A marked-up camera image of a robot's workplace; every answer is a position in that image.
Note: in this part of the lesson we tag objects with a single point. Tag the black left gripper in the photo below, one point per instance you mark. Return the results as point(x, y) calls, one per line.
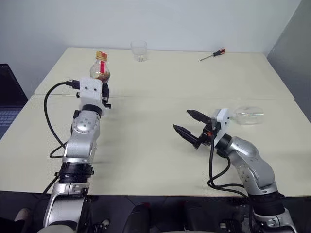
point(106, 103)

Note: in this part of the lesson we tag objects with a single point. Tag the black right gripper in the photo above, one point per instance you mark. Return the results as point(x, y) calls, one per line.
point(206, 137)

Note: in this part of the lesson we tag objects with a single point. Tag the clear bottle with dark drink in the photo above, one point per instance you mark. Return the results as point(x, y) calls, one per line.
point(99, 72)

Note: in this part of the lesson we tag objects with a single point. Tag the clear wine glass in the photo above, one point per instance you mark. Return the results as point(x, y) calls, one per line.
point(250, 116)

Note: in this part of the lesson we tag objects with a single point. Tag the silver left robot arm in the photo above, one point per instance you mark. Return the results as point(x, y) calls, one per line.
point(82, 136)

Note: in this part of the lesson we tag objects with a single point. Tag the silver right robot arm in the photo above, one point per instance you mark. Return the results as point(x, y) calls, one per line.
point(255, 165)

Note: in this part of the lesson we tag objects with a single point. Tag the clear glass tumbler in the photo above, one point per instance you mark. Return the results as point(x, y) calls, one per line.
point(139, 52)

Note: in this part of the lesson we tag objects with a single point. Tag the dark rounded shape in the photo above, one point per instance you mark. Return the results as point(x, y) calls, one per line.
point(195, 216)
point(138, 218)

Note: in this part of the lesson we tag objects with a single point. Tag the dark laptop computer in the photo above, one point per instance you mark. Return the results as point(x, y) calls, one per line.
point(9, 97)

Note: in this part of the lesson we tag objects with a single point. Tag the pale pink shoe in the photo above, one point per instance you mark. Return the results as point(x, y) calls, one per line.
point(23, 214)

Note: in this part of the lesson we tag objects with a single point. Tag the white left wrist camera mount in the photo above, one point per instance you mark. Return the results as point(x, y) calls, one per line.
point(88, 88)

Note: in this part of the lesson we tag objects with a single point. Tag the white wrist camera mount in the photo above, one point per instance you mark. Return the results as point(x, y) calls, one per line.
point(88, 88)
point(224, 119)

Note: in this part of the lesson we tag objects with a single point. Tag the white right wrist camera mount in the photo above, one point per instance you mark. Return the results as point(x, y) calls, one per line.
point(224, 119)

